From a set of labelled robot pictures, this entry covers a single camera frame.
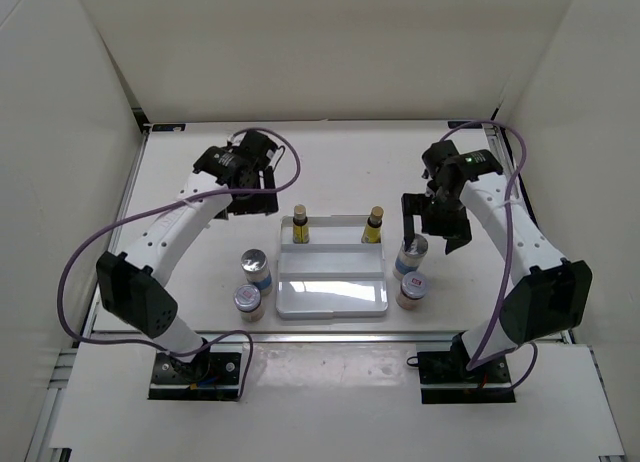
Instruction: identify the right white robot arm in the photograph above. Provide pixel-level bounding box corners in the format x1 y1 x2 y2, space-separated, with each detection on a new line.
401 140 593 382

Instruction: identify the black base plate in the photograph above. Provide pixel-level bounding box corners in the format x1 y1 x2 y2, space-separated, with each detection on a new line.
147 349 243 402
406 351 516 405

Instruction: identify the purple cable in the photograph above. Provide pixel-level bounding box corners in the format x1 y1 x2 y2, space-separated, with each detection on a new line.
444 119 539 393
58 126 301 401

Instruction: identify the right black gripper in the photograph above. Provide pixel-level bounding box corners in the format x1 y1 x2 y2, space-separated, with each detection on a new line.
401 190 471 255

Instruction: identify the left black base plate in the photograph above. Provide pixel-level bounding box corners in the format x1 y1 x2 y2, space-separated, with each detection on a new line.
147 349 243 402

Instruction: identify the yellow sauce bottle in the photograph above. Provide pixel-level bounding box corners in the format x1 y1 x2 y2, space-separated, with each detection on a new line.
361 206 384 244
292 204 310 244

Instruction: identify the tall silver-lid jar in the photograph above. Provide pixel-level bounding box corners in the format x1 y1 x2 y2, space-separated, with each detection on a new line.
393 234 429 281
240 249 273 297

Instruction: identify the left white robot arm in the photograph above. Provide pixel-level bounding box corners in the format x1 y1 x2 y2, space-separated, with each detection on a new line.
96 130 277 382

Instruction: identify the short white-lid jar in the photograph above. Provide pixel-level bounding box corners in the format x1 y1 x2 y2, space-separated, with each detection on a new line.
233 284 265 322
396 271 427 310

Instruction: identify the white tiered tray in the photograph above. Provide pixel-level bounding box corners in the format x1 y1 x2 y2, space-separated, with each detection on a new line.
276 215 388 321

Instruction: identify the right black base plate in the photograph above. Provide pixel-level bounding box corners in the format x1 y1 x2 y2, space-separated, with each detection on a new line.
406 351 516 405

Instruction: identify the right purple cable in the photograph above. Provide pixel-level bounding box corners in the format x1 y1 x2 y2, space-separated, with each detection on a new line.
444 119 539 393

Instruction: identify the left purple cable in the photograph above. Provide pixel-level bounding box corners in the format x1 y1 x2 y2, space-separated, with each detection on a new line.
58 126 301 401

